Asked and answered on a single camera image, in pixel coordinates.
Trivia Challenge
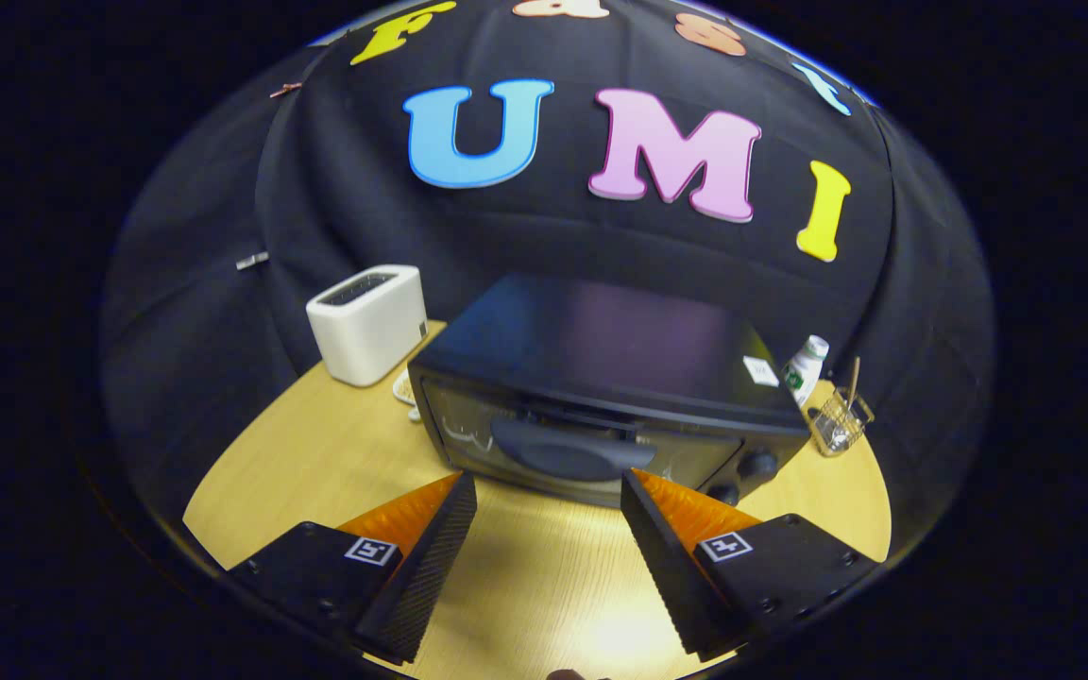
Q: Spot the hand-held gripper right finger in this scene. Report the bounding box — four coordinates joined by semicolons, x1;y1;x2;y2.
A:
620;468;879;662

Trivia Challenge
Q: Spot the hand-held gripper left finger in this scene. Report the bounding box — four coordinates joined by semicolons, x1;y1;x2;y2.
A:
227;471;479;665

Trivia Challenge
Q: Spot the black toaster oven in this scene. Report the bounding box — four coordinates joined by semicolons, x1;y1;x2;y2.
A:
407;273;811;509

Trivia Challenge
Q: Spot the white pop-up toaster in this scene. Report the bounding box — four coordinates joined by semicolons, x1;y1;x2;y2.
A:
305;264;429;388

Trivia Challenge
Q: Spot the small white dish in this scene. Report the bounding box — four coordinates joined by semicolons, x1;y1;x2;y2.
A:
392;368;422;421

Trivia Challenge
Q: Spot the white bottle green label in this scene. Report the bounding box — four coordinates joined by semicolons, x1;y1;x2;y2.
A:
782;334;830;407

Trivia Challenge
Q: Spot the black backdrop cloth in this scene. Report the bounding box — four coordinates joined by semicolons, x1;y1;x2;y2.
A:
98;0;996;558

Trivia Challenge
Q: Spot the wire mesh holder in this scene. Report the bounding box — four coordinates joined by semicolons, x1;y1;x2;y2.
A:
807;385;876;458

